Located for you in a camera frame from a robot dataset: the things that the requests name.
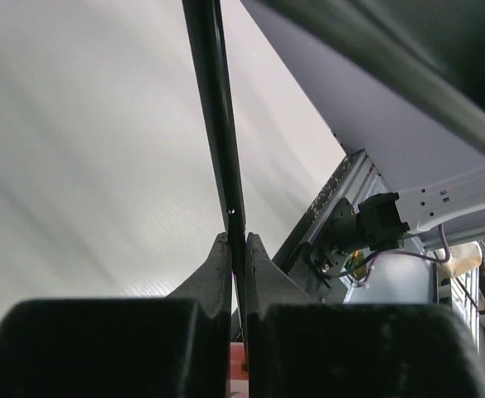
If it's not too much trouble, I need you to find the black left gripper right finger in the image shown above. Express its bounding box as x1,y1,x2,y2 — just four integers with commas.
245,234,485,397

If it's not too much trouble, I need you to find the pink folding umbrella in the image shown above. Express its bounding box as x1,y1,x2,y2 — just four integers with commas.
181,0,485,398

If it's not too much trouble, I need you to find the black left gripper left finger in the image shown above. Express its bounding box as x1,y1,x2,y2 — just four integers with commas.
0,234,231,397

